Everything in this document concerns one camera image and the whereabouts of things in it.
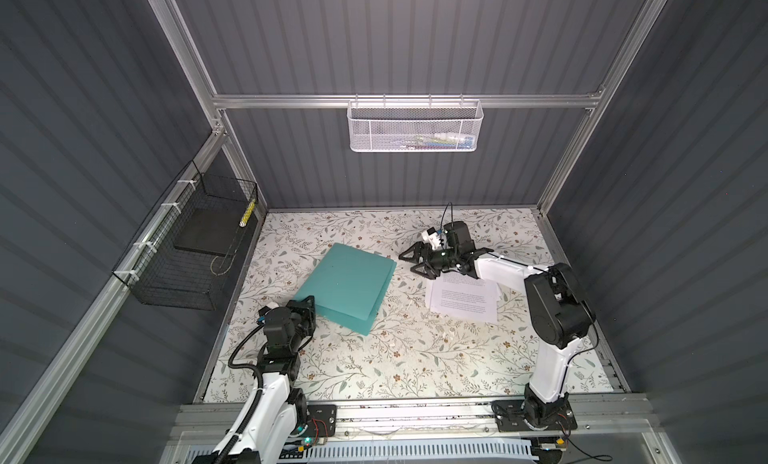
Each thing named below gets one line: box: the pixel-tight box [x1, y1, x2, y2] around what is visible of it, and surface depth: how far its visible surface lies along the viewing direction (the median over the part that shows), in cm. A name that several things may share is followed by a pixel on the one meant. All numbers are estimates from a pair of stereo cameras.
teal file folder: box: [294, 243, 397, 336], surface depth 99 cm
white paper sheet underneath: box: [425, 278, 434, 309], surface depth 98 cm
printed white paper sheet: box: [430, 270, 498, 324], surface depth 96 cm
